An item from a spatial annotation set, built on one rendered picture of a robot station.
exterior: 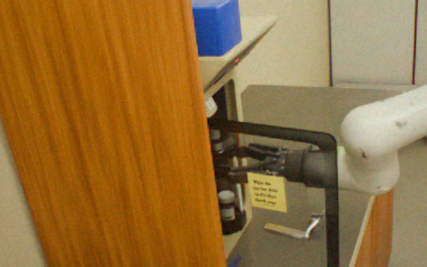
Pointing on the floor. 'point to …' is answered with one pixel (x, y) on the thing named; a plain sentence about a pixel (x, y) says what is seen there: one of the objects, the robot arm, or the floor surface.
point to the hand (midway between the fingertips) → (219, 159)
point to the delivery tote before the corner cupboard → (376, 85)
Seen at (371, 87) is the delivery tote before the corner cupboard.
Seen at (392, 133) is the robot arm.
